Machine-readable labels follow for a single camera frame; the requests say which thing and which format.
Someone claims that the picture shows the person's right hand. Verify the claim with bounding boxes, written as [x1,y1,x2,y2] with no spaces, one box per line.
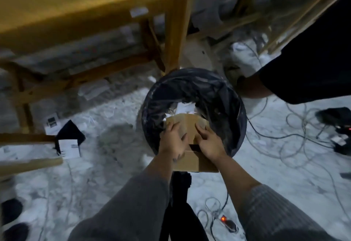
[194,123,229,162]

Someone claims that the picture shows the person's right forearm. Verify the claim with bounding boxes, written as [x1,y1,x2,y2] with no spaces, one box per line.
[216,154,339,241]

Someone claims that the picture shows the brown cardboard box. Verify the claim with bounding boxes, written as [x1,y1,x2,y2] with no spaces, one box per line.
[164,113,220,173]

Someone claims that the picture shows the round bin with black bag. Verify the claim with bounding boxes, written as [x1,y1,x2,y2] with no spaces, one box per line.
[139,68,248,158]

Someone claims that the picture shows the power strip with red light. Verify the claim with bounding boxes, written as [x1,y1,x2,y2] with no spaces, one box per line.
[218,215,238,234]

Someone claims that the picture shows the white leaflet with dark picture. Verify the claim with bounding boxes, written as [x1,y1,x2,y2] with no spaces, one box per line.
[44,112,60,135]

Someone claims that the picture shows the white printed card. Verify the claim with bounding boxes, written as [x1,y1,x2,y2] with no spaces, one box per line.
[58,139,82,160]

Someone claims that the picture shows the person's left hand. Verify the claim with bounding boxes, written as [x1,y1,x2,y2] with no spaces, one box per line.
[158,122,189,165]

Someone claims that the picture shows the white paper sheet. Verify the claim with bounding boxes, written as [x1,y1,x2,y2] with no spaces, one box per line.
[78,81,111,101]

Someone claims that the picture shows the black cloth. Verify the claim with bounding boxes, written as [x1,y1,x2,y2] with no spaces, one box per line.
[54,120,86,156]

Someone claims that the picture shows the black device with red light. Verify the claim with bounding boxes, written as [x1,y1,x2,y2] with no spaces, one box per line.
[315,107,351,156]

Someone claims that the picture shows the white crumpled paper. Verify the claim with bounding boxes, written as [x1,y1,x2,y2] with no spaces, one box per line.
[164,101,200,122]

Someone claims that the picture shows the person's black trousers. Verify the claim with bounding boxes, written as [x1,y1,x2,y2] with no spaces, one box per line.
[159,172,210,241]

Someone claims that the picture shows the white label on table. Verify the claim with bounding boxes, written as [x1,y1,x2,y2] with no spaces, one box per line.
[129,7,149,18]

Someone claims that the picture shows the wooden stool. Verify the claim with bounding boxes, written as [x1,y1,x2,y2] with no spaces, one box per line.
[0,133,64,179]

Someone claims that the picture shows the person's left forearm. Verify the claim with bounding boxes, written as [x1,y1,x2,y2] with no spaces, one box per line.
[68,153,179,241]

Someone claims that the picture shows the wooden table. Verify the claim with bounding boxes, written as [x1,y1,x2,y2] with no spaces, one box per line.
[0,0,200,134]

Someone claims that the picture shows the wooden frame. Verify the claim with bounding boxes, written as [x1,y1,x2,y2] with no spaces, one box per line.
[219,0,351,55]

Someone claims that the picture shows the black shoe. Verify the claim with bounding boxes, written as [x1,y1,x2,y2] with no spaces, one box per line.
[0,198,24,226]
[2,222,30,241]

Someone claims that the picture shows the tangle of white cables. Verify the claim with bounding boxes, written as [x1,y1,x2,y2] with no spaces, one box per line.
[196,41,351,233]

